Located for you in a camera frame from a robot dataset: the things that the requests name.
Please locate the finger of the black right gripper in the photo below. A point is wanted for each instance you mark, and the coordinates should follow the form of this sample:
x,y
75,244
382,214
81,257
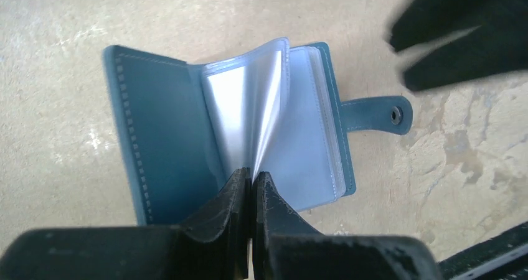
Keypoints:
x,y
422,21
486,51

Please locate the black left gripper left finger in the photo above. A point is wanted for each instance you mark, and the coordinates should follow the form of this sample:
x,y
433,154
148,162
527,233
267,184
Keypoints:
x,y
212,243

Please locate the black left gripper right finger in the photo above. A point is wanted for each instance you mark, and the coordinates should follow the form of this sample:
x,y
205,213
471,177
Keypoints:
x,y
285,246

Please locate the blue leather card holder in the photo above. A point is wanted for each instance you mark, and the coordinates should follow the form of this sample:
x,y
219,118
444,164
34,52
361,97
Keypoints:
x,y
185,128

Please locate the black metal base rail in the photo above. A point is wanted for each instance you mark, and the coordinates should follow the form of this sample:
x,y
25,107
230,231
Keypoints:
x,y
501,257

